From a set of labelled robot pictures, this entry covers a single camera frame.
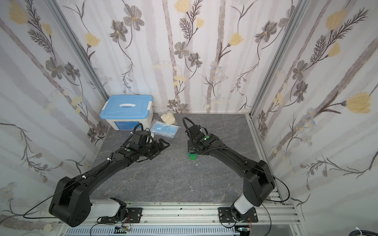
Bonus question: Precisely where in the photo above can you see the white slotted cable duct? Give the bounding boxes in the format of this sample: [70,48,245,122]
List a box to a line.
[63,226,240,236]

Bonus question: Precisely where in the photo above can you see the aluminium corner post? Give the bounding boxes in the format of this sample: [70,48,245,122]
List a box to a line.
[248,0,310,117]
[44,0,109,101]

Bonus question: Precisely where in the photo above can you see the bagged blue face mask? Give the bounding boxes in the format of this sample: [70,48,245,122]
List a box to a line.
[150,120,180,139]

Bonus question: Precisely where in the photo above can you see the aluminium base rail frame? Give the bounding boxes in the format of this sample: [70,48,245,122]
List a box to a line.
[54,203,305,236]

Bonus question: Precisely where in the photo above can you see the bagged cream gloves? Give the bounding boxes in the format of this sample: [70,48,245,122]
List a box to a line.
[158,111,177,125]

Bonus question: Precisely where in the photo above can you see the blue lidded white storage box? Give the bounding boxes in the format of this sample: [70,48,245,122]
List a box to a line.
[100,94,153,130]

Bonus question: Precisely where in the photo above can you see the left aluminium corner post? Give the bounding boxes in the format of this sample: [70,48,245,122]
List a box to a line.
[44,0,109,101]

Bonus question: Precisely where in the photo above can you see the right aluminium corner post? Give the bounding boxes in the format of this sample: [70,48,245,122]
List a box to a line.
[248,0,310,117]

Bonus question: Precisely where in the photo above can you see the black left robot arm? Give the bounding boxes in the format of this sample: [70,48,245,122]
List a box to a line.
[48,123,170,227]

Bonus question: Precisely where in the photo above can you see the green lego brick assembly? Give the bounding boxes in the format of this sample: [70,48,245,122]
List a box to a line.
[188,153,198,161]

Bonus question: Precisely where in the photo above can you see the right aluminium side rail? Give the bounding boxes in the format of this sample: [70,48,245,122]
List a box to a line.
[245,114,290,205]

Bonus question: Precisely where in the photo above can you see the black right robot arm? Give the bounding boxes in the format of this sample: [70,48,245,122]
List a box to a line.
[182,117,288,222]

